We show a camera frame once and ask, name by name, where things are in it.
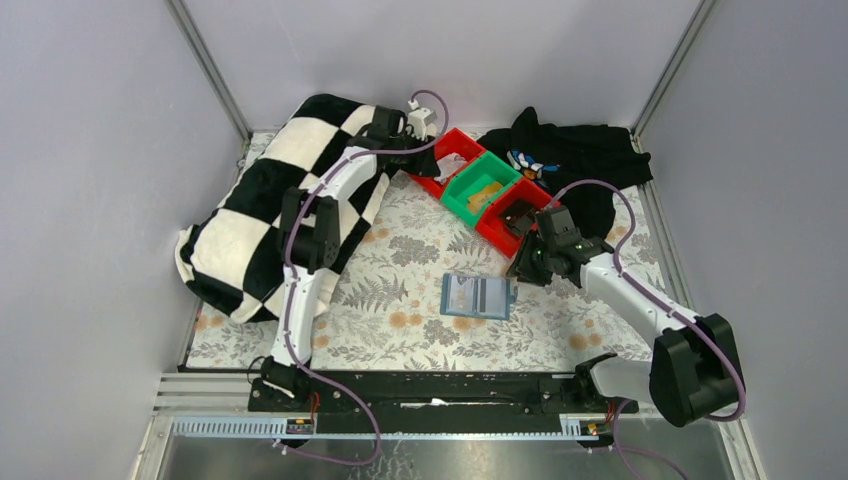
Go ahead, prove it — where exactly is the blue card holder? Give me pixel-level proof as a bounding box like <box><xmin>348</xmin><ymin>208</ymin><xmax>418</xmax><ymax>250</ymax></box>
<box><xmin>440</xmin><ymin>273</ymin><xmax>517</xmax><ymax>320</ymax></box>

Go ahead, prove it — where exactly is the green plastic bin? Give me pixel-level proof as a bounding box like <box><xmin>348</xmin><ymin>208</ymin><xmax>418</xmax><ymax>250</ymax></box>
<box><xmin>440</xmin><ymin>151</ymin><xmax>520</xmax><ymax>227</ymax></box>

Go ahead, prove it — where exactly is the floral patterned table mat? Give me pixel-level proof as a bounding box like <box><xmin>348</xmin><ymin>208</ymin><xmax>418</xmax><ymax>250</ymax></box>
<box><xmin>185</xmin><ymin>131</ymin><xmax>670</xmax><ymax>374</ymax></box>

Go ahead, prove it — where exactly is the black cloth garment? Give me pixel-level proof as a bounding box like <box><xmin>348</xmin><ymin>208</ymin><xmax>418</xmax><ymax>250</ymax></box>
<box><xmin>476</xmin><ymin>105</ymin><xmax>655</xmax><ymax>242</ymax></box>

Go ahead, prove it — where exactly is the yellow item in green bin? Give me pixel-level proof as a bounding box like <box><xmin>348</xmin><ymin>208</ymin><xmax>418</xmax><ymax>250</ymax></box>
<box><xmin>467</xmin><ymin>182</ymin><xmax>503</xmax><ymax>215</ymax></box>

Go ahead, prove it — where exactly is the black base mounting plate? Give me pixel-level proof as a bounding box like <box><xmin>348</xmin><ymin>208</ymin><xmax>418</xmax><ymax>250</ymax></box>
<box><xmin>247</xmin><ymin>370</ymin><xmax>621</xmax><ymax>431</ymax></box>

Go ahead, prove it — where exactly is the far red plastic bin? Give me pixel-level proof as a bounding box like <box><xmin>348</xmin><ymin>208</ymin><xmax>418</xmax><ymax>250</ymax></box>
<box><xmin>411</xmin><ymin>128</ymin><xmax>486</xmax><ymax>199</ymax></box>

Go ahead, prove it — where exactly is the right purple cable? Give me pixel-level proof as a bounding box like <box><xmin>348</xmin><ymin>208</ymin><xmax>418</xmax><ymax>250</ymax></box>
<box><xmin>547</xmin><ymin>178</ymin><xmax>749</xmax><ymax>480</ymax></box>

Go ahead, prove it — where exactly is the near red plastic bin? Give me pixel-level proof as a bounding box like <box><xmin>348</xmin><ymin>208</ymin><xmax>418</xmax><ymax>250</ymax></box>
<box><xmin>476</xmin><ymin>179</ymin><xmax>552</xmax><ymax>257</ymax></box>

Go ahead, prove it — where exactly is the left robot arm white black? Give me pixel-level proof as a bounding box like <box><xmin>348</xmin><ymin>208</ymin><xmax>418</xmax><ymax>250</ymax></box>
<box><xmin>260</xmin><ymin>100</ymin><xmax>445</xmax><ymax>402</ymax></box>

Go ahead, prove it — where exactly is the perforated metal rail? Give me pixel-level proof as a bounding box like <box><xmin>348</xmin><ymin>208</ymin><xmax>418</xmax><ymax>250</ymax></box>
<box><xmin>172</xmin><ymin>415</ymin><xmax>599</xmax><ymax>442</ymax></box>

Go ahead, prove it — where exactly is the black object in bin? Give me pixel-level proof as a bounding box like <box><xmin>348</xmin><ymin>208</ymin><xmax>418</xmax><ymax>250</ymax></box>
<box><xmin>499</xmin><ymin>200</ymin><xmax>537</xmax><ymax>238</ymax></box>

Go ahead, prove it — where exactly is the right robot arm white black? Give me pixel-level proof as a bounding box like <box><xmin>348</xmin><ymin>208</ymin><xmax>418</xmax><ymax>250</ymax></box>
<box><xmin>509</xmin><ymin>206</ymin><xmax>746</xmax><ymax>427</ymax></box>

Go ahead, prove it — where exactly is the black white checkered pillow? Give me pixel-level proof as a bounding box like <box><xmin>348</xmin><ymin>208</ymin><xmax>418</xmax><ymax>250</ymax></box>
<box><xmin>175</xmin><ymin>93</ymin><xmax>375</xmax><ymax>323</ymax></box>

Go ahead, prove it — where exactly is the purple cable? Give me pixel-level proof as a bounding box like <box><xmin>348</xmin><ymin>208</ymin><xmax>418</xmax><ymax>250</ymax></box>
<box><xmin>278</xmin><ymin>89</ymin><xmax>450</xmax><ymax>468</ymax></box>
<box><xmin>547</xmin><ymin>178</ymin><xmax>749</xmax><ymax>480</ymax></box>

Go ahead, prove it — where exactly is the small colourful toy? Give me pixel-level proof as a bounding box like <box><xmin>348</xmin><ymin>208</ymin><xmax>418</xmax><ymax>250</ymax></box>
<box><xmin>506</xmin><ymin>150</ymin><xmax>560</xmax><ymax>185</ymax></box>

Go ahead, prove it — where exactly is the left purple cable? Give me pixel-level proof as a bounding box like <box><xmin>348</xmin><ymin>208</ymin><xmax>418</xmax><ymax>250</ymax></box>
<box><xmin>278</xmin><ymin>89</ymin><xmax>450</xmax><ymax>468</ymax></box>

